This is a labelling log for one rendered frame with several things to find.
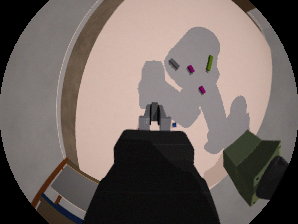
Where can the magenta rod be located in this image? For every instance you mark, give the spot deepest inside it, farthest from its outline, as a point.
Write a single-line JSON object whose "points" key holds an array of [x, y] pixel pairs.
{"points": [[190, 68], [202, 89]]}

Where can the lime green rod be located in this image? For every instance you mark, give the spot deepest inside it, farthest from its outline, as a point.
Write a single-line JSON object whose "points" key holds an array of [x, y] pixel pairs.
{"points": [[209, 63]]}

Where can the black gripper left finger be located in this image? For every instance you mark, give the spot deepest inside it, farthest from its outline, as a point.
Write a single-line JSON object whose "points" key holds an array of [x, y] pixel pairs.
{"points": [[145, 121]]}

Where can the grey rod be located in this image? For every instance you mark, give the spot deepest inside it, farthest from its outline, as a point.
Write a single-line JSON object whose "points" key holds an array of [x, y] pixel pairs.
{"points": [[154, 111], [174, 63]]}

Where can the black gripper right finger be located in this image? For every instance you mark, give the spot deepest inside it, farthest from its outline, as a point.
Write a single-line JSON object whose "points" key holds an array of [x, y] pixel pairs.
{"points": [[163, 121]]}

